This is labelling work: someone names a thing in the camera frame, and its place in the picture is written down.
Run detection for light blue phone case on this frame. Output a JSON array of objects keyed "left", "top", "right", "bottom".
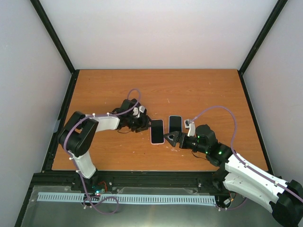
[{"left": 168, "top": 115, "right": 183, "bottom": 138}]

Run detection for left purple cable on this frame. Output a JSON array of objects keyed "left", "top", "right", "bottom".
[{"left": 63, "top": 88, "right": 143, "bottom": 215}]

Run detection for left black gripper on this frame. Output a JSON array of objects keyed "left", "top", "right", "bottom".
[{"left": 126, "top": 114, "right": 155, "bottom": 132}]

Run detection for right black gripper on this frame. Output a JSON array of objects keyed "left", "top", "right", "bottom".
[{"left": 164, "top": 131, "right": 208, "bottom": 154}]

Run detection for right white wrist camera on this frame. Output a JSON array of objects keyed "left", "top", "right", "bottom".
[{"left": 184, "top": 119, "right": 196, "bottom": 137}]

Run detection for light blue cable duct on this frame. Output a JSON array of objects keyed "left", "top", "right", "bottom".
[{"left": 36, "top": 192, "right": 216, "bottom": 206}]

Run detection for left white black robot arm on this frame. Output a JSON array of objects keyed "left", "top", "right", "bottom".
[{"left": 57, "top": 99, "right": 151, "bottom": 191}]

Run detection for pink phone case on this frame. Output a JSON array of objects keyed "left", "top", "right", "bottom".
[{"left": 150, "top": 119, "right": 165, "bottom": 145}]

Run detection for black aluminium frame rail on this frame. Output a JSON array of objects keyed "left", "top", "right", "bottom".
[{"left": 30, "top": 171, "right": 229, "bottom": 195}]

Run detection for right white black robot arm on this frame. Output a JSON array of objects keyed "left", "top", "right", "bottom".
[{"left": 164, "top": 124, "right": 303, "bottom": 227}]

